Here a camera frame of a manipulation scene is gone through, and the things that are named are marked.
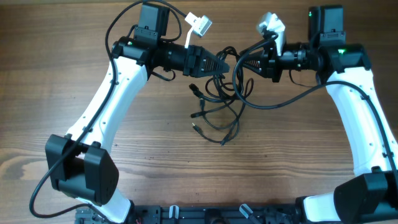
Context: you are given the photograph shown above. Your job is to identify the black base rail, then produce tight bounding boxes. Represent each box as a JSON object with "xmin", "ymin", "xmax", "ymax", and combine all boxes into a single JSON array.
[{"xmin": 74, "ymin": 203, "xmax": 352, "ymax": 224}]

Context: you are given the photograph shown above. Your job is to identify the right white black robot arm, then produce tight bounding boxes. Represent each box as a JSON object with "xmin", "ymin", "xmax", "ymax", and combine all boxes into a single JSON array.
[{"xmin": 238, "ymin": 5, "xmax": 397, "ymax": 223}]

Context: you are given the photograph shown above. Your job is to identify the thin black USB cable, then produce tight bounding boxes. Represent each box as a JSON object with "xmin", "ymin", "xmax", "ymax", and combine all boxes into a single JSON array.
[{"xmin": 191, "ymin": 77, "xmax": 246, "ymax": 146}]

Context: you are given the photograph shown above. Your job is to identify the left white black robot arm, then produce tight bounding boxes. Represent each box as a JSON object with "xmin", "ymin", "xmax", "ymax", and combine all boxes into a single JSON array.
[{"xmin": 44, "ymin": 1, "xmax": 229, "ymax": 223}]

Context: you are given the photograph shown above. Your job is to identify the thick black cable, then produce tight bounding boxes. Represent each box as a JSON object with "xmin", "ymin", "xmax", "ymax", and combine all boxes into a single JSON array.
[{"xmin": 188, "ymin": 45, "xmax": 254, "ymax": 119}]

